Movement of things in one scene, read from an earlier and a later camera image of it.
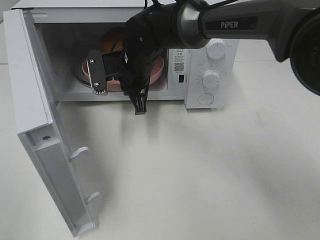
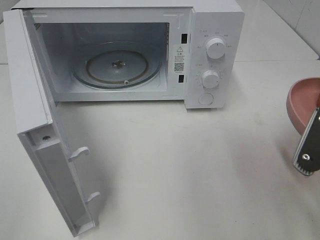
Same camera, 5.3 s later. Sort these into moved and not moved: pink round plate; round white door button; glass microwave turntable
Moved: pink round plate; glass microwave turntable
Not moved: round white door button
